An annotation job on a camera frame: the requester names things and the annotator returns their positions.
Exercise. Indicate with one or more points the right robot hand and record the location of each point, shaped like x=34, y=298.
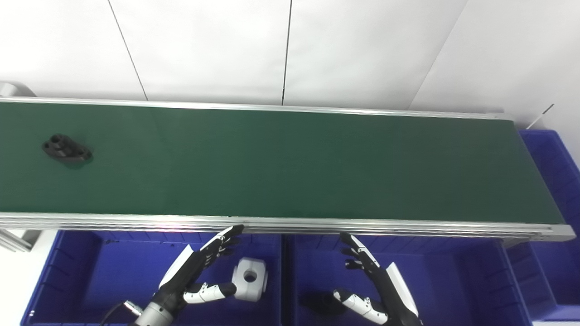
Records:
x=392, y=290

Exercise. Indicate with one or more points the white block part with hole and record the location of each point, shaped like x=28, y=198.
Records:
x=249, y=283

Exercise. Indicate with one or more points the black flange part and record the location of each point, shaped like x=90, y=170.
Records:
x=68, y=150

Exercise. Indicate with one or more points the thin white rod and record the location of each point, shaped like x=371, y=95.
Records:
x=539, y=117

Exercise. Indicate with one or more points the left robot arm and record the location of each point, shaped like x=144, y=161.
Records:
x=154, y=315

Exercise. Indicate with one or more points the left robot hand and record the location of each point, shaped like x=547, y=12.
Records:
x=190, y=271

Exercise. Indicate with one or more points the blue plastic bin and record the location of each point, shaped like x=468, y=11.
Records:
x=444, y=280
x=555, y=181
x=104, y=276

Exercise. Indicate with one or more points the grey conveyor motor housing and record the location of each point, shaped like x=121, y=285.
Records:
x=16, y=89

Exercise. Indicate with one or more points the green conveyor belt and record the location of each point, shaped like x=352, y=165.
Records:
x=317, y=227
x=290, y=167

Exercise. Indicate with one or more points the aluminium conveyor leg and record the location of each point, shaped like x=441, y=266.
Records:
x=16, y=239

